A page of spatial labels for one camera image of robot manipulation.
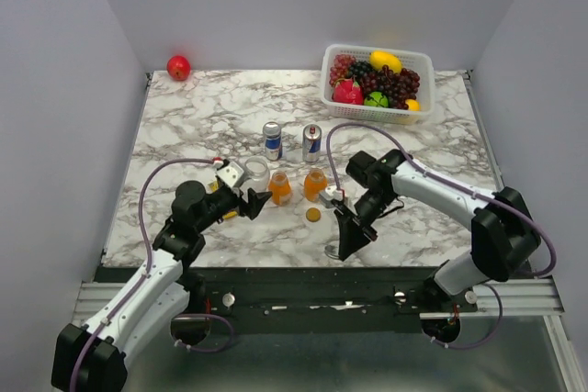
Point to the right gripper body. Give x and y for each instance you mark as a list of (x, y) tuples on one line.
[(367, 208)]

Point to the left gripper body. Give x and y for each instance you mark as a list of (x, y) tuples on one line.
[(220, 203)]

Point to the silver jar lid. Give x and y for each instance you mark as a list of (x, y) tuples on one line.
[(331, 252)]

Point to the clear glass jar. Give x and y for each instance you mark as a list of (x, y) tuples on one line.
[(258, 174)]

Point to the gold bottle cap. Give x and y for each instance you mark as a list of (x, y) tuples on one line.
[(313, 214)]

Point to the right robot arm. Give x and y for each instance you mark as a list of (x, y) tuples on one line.
[(502, 236)]

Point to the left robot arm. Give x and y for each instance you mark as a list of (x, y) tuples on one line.
[(97, 355)]

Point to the orange juice bottle left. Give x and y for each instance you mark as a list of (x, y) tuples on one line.
[(280, 188)]

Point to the orange juice bottle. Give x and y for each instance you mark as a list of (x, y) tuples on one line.
[(280, 188), (315, 181)]

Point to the orange juice bottle right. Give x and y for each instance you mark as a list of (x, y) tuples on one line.
[(315, 181)]

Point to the yellow candy packet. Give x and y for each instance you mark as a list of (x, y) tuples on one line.
[(222, 201)]

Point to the blue energy can left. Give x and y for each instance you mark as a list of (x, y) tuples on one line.
[(272, 140)]

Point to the blue silver energy can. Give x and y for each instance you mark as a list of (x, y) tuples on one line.
[(311, 143)]

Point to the green round fruit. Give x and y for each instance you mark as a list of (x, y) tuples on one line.
[(376, 99)]

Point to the red dragon fruit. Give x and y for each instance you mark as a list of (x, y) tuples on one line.
[(348, 91)]

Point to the dark red grape bunch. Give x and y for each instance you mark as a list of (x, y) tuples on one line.
[(397, 87)]

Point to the black grape bunch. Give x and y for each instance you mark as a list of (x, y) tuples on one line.
[(358, 70)]

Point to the red apple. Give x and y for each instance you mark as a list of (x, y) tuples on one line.
[(178, 68)]

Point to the light red grape bunch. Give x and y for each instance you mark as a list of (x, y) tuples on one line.
[(340, 68)]

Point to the white plastic fruit basket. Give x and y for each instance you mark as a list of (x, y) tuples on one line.
[(415, 61)]

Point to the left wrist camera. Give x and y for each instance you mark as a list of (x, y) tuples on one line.
[(231, 174)]

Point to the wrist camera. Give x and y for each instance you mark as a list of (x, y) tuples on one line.
[(231, 174), (331, 195)]

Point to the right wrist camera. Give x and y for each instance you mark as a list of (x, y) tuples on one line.
[(331, 195)]

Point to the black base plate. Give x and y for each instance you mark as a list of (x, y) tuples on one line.
[(323, 300)]

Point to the aluminium rail frame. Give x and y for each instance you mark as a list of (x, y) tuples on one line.
[(518, 297)]

